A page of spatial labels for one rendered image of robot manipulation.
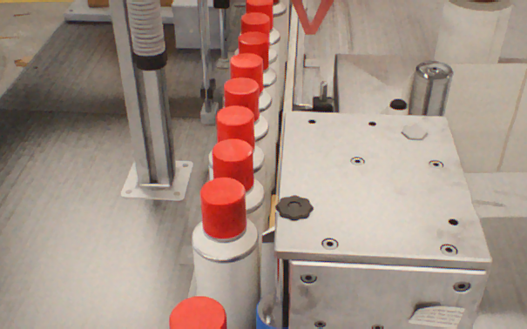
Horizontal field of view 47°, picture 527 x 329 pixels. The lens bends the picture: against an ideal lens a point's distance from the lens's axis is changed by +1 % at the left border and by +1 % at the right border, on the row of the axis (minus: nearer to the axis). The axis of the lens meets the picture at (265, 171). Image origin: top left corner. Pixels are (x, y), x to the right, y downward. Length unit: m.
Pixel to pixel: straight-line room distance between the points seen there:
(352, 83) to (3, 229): 0.56
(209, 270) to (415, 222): 0.19
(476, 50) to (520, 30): 0.55
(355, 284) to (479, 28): 0.57
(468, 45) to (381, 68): 0.24
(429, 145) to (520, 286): 0.33
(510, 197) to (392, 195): 0.47
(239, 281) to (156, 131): 0.37
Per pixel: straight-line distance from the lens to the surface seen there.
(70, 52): 1.27
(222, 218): 0.44
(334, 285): 0.33
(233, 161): 0.47
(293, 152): 0.38
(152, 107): 0.78
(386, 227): 0.33
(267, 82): 0.66
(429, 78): 0.64
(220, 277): 0.47
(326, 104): 0.87
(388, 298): 0.34
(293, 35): 1.08
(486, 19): 0.84
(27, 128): 1.04
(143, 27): 0.60
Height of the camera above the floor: 1.36
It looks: 37 degrees down
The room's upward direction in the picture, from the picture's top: straight up
